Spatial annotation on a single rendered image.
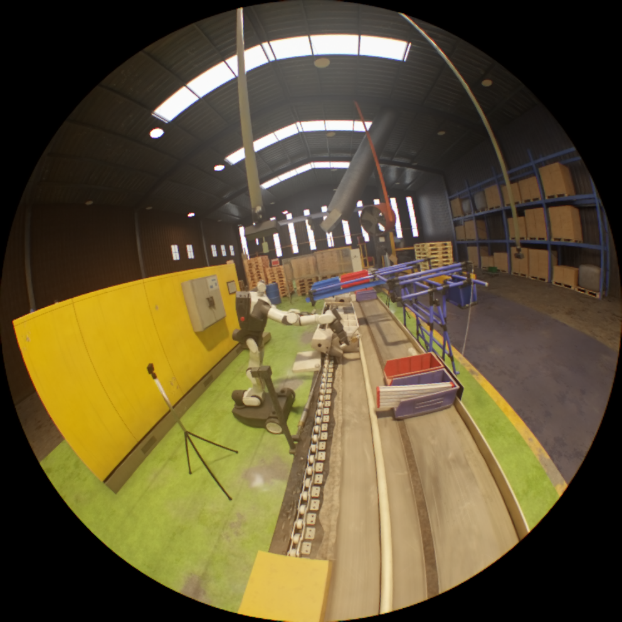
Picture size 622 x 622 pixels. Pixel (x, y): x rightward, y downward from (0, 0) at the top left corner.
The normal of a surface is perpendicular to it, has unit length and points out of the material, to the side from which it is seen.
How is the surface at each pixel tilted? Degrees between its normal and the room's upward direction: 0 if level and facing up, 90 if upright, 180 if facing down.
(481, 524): 0
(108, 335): 90
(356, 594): 0
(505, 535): 1
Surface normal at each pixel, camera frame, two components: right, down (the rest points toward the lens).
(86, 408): 0.97, -0.14
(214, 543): -0.18, -0.95
